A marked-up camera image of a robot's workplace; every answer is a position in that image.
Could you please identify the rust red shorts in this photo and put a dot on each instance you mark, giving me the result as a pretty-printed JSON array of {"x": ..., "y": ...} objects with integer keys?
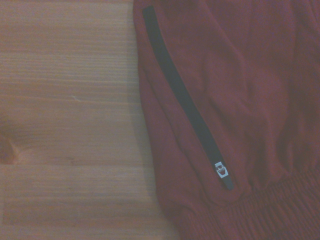
[{"x": 250, "y": 87}]

